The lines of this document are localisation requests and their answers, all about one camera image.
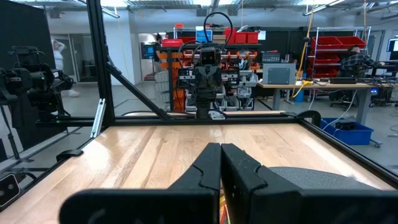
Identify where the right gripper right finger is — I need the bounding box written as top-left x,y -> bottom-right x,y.
220,142 -> 398,224

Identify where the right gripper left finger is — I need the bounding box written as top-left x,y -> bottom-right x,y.
58,142 -> 222,224

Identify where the orange mango tea bag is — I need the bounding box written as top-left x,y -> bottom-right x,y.
219,194 -> 231,224

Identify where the grey round placemat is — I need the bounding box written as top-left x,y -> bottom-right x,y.
267,166 -> 377,191

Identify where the black robot in background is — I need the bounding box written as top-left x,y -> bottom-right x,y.
154,26 -> 262,113

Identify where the grey equipment box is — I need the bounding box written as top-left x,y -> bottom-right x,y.
262,62 -> 297,85

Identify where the blue plastic bin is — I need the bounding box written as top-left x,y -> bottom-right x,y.
319,116 -> 375,146

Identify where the wooden top workbench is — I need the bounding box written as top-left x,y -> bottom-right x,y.
256,81 -> 376,126

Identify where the black device white rim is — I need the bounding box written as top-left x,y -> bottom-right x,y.
0,172 -> 22,208

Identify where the person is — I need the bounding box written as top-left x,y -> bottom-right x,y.
340,45 -> 386,78
50,39 -> 81,98

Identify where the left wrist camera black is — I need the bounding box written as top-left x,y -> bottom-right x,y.
198,46 -> 218,67

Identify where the black left camera cable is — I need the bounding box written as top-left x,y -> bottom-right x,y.
177,11 -> 234,68

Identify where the yellow cable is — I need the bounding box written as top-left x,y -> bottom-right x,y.
290,0 -> 315,99

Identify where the silver aluminium bracket strip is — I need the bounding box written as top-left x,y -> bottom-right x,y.
90,98 -> 107,139

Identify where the black aluminium table frame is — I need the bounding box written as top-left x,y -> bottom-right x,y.
0,0 -> 398,212

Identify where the wire shelf with red bins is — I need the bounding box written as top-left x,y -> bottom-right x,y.
306,26 -> 373,79

